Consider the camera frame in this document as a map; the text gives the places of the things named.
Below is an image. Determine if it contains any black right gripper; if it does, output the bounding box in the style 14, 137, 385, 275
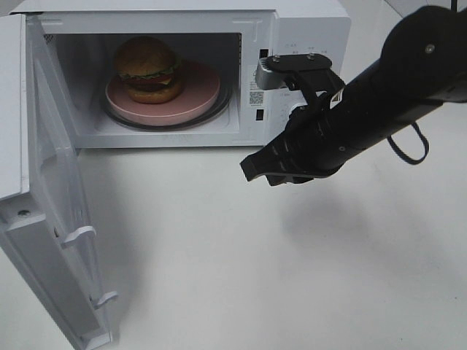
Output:
240, 101, 350, 187

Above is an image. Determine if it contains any pink round plate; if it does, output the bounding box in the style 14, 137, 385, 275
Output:
105, 61, 221, 128

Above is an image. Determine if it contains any burger with lettuce and tomato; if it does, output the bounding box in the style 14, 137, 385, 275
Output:
113, 36, 184, 104

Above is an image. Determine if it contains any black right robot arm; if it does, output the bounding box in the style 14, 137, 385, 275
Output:
240, 6, 466, 186

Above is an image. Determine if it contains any glass microwave turntable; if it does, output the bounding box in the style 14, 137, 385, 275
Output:
99, 87, 232, 132

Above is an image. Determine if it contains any white microwave oven body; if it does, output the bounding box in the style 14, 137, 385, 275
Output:
15, 1, 351, 148

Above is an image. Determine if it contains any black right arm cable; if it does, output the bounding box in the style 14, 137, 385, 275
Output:
386, 122, 428, 164

